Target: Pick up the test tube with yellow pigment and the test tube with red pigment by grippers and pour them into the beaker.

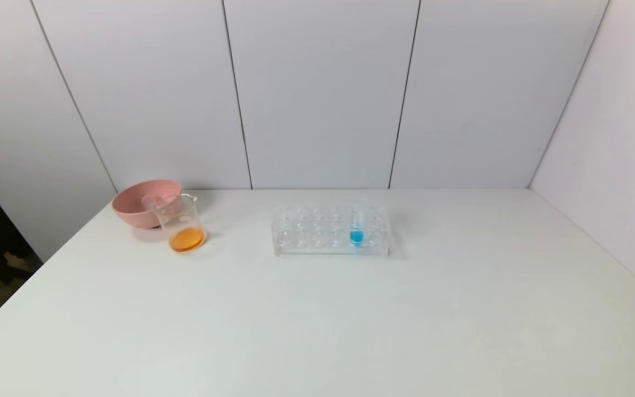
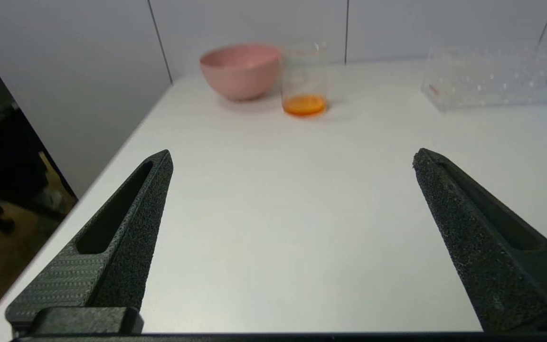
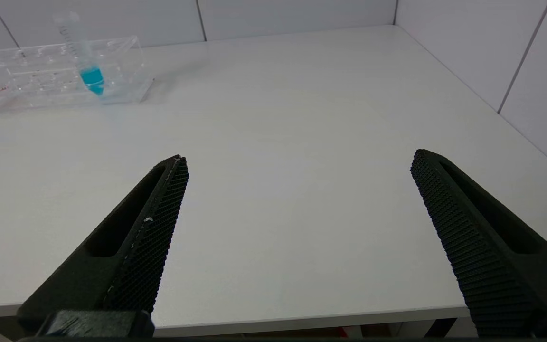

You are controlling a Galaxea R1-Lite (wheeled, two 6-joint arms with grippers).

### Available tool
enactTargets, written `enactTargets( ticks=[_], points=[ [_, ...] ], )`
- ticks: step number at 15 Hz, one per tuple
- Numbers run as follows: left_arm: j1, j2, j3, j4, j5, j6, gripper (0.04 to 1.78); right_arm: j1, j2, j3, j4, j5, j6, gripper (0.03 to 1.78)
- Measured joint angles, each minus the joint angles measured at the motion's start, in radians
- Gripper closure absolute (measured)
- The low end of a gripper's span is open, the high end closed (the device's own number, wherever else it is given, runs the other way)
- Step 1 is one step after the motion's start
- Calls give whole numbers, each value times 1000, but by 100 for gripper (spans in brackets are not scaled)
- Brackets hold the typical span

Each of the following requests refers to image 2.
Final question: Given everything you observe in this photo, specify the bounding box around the clear glass beaker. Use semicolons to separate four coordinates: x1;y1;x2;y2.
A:
280;41;329;117

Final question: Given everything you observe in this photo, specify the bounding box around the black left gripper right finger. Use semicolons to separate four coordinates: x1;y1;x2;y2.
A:
412;148;547;333

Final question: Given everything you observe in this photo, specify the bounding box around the pink bowl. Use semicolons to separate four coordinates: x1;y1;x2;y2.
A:
199;44;283;102

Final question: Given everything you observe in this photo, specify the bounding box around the clear acrylic test tube rack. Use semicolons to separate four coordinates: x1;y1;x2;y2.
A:
421;40;547;113

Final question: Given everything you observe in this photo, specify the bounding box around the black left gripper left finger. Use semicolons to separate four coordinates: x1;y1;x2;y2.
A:
5;149;174;333

